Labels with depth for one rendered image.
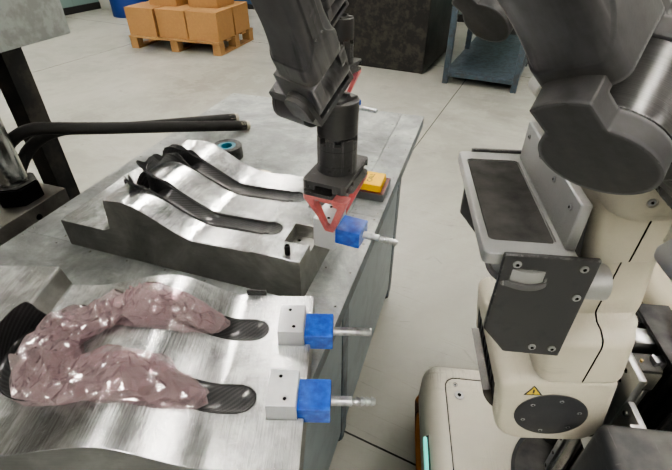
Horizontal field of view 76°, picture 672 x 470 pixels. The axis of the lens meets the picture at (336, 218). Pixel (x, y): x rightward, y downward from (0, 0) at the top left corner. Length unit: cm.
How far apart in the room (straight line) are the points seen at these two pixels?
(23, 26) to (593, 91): 129
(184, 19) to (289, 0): 510
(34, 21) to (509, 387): 133
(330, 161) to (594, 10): 40
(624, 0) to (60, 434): 61
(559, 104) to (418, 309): 161
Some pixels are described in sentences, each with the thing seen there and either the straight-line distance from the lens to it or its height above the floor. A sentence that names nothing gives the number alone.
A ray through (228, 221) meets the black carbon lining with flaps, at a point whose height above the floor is 88.
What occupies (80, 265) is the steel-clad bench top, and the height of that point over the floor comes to 80.
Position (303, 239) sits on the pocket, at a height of 86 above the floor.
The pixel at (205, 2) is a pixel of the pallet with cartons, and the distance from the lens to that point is 560.
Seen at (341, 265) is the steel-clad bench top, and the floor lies 80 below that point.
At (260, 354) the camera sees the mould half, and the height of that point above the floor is 85.
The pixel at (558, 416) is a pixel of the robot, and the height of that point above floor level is 73.
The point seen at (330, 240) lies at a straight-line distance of 68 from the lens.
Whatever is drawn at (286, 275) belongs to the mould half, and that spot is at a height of 85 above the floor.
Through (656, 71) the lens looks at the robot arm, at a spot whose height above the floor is 127.
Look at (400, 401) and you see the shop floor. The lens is 160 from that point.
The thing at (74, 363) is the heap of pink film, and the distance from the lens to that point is 64.
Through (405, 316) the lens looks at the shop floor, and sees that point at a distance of 183.
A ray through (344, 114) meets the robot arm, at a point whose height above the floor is 113.
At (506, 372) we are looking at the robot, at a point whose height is 80.
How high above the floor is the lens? 135
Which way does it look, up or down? 36 degrees down
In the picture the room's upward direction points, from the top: straight up
